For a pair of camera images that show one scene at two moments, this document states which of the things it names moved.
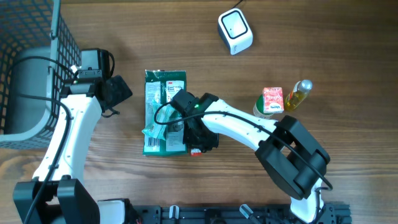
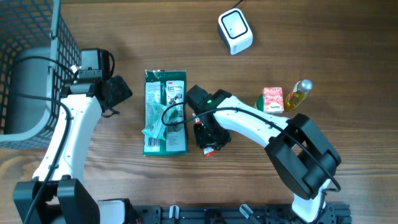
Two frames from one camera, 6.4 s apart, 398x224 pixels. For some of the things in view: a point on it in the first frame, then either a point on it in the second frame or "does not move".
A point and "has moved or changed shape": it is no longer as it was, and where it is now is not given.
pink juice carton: x=273 y=100 does not move
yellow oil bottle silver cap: x=297 y=94 does not move
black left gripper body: x=120 y=91 does not move
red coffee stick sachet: x=195 y=152 has moved or changed shape
